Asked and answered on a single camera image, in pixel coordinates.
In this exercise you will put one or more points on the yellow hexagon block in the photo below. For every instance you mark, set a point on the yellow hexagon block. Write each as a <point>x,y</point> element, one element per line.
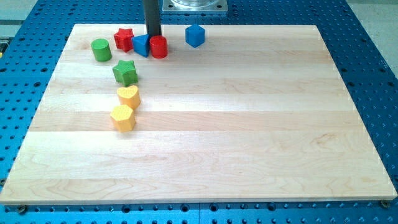
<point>123,118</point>

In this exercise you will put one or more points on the green cylinder block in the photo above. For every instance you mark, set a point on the green cylinder block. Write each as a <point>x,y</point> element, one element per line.
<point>101,50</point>

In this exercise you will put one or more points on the yellow heart block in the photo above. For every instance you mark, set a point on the yellow heart block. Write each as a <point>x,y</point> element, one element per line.
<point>129,96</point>

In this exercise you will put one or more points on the blue perforated metal table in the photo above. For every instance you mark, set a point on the blue perforated metal table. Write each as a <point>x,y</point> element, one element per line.
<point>358,38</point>

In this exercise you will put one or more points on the red cylinder block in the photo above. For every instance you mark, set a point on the red cylinder block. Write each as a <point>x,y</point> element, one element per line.
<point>158,46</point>

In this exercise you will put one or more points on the light wooden board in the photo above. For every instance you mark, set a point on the light wooden board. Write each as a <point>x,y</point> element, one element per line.
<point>255,114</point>

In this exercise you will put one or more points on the red star block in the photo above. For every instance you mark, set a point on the red star block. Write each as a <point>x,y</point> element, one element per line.
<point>123,39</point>

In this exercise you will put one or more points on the blue triangle block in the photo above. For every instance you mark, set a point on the blue triangle block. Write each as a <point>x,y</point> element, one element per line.
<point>141,45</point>

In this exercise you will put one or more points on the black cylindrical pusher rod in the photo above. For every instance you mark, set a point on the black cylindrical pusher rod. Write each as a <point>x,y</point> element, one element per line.
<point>152,17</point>

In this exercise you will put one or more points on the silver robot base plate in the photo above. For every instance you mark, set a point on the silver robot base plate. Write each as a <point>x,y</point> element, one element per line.
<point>194,6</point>

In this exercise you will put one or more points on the blue cube block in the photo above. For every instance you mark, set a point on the blue cube block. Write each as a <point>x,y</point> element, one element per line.
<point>195,35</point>

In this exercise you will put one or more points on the green star block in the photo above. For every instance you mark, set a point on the green star block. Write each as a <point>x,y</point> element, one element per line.
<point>125,72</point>

